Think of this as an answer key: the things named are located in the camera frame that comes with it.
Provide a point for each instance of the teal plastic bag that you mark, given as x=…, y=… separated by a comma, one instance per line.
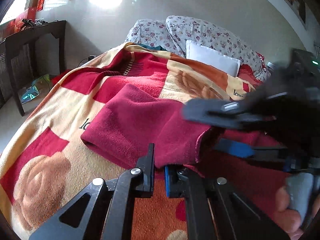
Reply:
x=36, y=87

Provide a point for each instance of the red orange cream blanket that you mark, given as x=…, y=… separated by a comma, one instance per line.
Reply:
x=46, y=163

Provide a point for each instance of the right hand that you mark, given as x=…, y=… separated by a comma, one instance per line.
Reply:
x=289, y=220

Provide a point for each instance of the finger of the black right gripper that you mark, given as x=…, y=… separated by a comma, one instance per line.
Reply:
x=274, y=155
x=230, y=115

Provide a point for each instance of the white pillow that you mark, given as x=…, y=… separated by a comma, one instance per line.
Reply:
x=212, y=57

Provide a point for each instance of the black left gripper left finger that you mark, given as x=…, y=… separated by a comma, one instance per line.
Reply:
x=104, y=208

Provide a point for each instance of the dark wooden desk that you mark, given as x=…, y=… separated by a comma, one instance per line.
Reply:
x=19, y=56

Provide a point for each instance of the red embroidered pillow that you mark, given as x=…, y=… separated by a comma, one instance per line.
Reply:
x=246, y=73

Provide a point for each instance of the floral quilt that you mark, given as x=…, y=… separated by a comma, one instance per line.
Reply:
x=171, y=34

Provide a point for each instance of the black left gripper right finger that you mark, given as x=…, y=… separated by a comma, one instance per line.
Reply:
x=216, y=210

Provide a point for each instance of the dark red fleece garment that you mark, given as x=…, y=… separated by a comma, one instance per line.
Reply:
x=133, y=119

